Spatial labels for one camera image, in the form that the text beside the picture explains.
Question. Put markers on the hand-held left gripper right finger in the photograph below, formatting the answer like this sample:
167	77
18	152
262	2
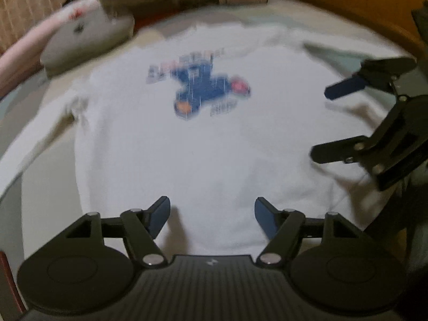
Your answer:
266	217

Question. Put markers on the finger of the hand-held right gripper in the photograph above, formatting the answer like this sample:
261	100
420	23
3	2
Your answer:
334	152
344	87

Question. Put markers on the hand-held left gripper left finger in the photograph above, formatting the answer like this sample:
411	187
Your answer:
159	217

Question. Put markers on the white printed sweatshirt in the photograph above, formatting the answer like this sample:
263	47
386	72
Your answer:
200	160

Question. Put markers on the wooden bed headboard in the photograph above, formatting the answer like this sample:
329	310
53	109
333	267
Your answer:
351	0

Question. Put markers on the red-cased smartphone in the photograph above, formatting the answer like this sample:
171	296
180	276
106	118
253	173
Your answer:
8	281

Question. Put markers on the grey pillow with hole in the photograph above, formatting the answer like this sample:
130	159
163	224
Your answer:
87	40

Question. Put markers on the pink floral quilt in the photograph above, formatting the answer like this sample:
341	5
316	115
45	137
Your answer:
23	57

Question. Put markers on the patterned pink curtain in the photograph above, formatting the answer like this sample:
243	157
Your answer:
30	3

